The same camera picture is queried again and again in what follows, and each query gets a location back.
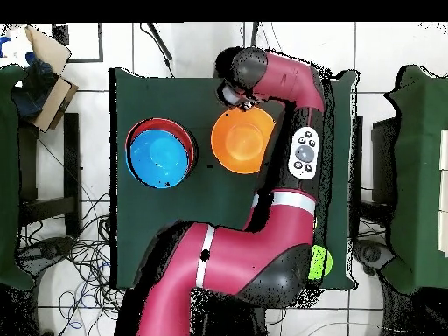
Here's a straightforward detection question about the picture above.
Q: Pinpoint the white box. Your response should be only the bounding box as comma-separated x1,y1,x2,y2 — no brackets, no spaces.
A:
437,128,448,258

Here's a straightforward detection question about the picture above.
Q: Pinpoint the dark green table cloth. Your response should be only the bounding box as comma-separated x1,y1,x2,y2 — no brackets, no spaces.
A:
108,66,360,291

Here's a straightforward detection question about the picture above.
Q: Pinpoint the large blue bowl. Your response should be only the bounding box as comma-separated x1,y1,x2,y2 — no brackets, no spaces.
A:
125,129,192,190

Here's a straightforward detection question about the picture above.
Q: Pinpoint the cardboard box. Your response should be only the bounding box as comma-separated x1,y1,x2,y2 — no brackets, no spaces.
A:
0,23,80,134

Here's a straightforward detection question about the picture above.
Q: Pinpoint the black tripod leg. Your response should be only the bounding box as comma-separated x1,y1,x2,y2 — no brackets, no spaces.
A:
140,22,175,63
248,22,260,49

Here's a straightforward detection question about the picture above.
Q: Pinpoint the large orange bowl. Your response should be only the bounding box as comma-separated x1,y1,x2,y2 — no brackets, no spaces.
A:
210,105,277,175

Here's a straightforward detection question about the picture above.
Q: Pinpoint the tangle of floor cables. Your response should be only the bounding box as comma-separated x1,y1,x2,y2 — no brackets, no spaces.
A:
18,192,134,336

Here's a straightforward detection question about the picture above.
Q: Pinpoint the black stool frame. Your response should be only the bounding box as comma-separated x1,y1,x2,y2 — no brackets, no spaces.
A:
18,112,82,239

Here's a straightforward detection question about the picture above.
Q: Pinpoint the wide red bowl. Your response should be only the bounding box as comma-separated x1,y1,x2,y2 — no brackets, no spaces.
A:
124,117,197,176

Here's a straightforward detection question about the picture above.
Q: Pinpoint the green cloth side table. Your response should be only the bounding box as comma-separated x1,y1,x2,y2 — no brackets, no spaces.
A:
0,64,36,291
382,64,448,295

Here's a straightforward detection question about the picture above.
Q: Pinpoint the dark blue cloth bundle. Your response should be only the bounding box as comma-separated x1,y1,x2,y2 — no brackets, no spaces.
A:
11,52,59,118

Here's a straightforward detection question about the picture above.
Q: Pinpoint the small green bowl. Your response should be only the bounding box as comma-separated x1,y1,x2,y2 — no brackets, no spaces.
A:
307,244,333,281

